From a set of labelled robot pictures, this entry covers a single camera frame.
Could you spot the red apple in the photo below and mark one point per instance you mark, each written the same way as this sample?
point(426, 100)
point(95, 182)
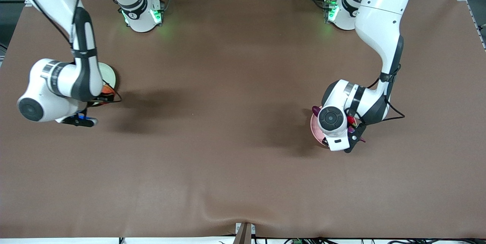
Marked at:
point(107, 90)

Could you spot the red chili pepper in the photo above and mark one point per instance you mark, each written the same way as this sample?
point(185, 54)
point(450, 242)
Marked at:
point(351, 120)

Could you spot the purple eggplant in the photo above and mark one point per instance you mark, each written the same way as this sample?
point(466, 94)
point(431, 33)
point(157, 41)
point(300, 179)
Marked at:
point(315, 110)

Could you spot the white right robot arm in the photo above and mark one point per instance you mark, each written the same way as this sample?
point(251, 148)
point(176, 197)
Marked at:
point(57, 80)

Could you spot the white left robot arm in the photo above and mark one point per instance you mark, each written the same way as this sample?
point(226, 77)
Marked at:
point(383, 8)

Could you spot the green round plate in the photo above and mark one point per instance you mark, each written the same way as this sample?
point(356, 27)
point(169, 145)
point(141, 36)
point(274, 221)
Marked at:
point(108, 75)

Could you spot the pink round plate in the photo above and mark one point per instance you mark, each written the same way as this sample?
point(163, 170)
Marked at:
point(316, 128)

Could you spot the brown table cloth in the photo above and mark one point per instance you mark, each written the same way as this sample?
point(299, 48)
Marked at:
point(190, 183)

